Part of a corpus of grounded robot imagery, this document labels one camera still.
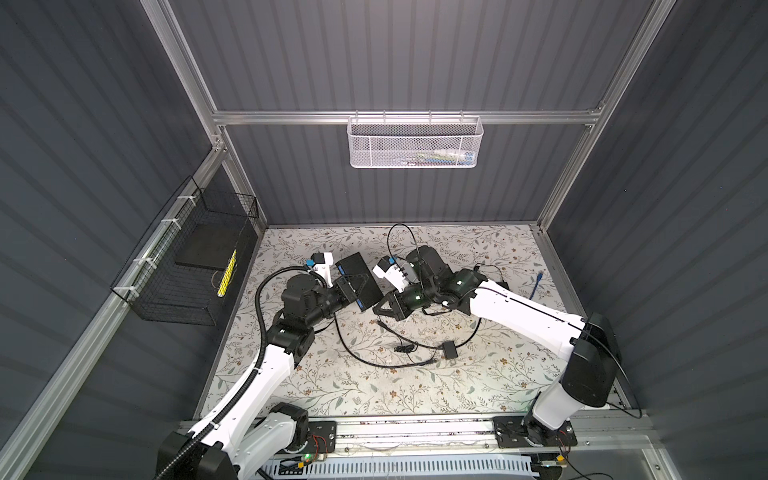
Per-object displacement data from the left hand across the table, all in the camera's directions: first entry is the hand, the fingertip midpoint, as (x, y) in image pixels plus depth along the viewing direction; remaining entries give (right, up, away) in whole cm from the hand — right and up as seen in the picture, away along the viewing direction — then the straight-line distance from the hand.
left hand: (369, 279), depth 74 cm
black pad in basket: (-39, +8, -1) cm, 40 cm away
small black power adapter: (+23, -22, +13) cm, 34 cm away
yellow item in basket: (-35, -2, -2) cm, 35 cm away
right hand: (+2, -8, 0) cm, 8 cm away
